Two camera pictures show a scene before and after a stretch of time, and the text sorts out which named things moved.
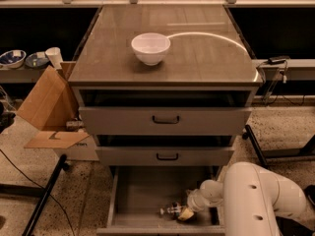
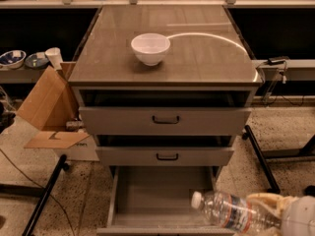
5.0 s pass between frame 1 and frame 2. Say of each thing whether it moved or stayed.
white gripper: moved
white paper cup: stayed
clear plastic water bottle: moved
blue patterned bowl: stayed
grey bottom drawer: stayed
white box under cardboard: stayed
